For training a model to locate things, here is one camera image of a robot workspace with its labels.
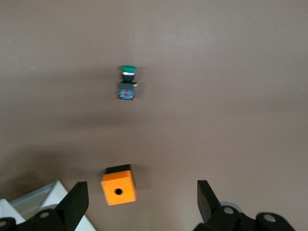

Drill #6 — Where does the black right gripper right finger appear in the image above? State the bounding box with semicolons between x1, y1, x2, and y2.
193;180;295;231

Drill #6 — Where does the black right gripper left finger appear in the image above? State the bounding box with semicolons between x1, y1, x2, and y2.
0;181;90;231

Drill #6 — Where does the white drawer cabinet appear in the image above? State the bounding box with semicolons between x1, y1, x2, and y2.
0;179;97;231

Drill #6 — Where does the green mushroom push button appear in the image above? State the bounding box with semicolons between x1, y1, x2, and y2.
118;65;140;101

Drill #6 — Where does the orange button enclosure box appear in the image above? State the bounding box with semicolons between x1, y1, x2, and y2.
100;164;137;206

